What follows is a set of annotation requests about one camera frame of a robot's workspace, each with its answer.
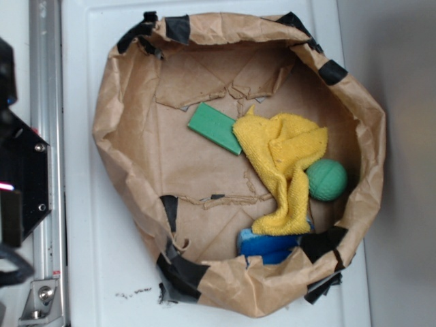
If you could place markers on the aluminium extrusion rail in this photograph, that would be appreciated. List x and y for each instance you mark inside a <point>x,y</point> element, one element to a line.
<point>49,237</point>

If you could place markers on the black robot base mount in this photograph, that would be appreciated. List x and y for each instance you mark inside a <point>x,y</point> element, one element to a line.
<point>25,196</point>

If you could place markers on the green rectangular block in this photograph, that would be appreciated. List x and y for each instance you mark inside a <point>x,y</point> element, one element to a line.
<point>216,127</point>

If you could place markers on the yellow microfiber cloth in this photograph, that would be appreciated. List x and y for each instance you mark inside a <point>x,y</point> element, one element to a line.
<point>280,149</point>

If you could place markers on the blue sponge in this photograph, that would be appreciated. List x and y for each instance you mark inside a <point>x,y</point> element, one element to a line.
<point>271,249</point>

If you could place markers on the green rubber ball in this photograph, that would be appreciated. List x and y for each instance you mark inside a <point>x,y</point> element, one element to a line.
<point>327,180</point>

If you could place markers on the metal corner bracket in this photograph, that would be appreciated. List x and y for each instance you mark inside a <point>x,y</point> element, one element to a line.
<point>43,304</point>

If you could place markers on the brown paper bag bin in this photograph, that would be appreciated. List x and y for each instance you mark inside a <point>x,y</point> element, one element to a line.
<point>190,197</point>

